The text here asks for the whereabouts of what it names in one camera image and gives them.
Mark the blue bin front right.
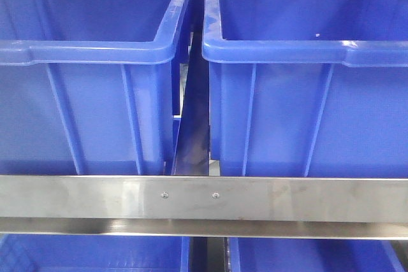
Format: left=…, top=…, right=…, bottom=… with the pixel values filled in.
left=228, top=238, right=404, bottom=271

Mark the blue bin front left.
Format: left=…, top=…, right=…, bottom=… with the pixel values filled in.
left=1, top=234, right=190, bottom=271

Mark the steel shelf front rail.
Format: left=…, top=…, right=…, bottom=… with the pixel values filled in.
left=1, top=175, right=407, bottom=240

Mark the blue bin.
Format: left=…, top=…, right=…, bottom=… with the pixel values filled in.
left=203, top=0, right=407, bottom=178
left=1, top=0, right=190, bottom=175
left=1, top=234, right=190, bottom=271
left=228, top=238, right=404, bottom=271

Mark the blue bin upper left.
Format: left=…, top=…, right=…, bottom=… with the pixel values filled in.
left=1, top=0, right=190, bottom=175

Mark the blue bin upper right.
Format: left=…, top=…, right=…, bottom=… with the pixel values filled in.
left=203, top=0, right=407, bottom=178

